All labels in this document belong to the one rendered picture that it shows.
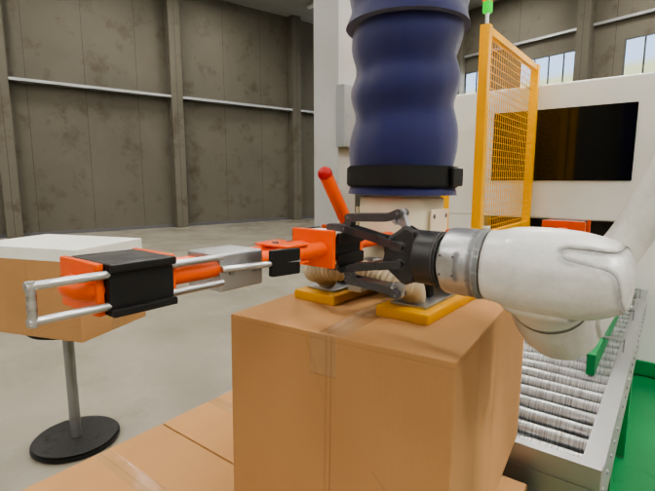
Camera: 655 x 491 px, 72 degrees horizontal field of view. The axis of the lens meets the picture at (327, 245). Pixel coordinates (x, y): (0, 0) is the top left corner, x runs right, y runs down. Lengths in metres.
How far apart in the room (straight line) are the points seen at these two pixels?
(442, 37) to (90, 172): 12.04
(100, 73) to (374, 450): 12.58
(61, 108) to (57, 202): 2.20
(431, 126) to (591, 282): 0.44
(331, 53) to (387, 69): 1.57
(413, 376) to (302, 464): 0.27
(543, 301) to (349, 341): 0.28
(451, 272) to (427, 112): 0.37
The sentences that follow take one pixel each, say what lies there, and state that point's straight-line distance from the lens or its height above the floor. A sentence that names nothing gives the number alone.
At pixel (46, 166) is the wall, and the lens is 12.55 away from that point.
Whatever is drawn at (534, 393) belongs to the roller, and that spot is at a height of 0.54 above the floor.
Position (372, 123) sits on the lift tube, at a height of 1.41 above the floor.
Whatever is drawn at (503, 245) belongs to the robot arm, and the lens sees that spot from 0.56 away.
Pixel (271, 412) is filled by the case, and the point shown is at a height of 0.92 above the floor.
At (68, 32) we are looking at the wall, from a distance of 13.08.
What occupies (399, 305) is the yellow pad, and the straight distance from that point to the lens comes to 0.81.
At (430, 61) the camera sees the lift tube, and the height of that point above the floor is 1.52.
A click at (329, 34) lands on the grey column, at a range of 2.46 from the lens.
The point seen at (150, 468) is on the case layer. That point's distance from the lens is 1.43.
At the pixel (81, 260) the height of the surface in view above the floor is 1.23.
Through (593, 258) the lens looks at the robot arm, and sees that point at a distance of 0.55.
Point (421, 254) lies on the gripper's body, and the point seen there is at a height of 1.21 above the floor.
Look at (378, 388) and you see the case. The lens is 0.69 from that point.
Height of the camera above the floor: 1.31
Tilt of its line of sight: 8 degrees down
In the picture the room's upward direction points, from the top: straight up
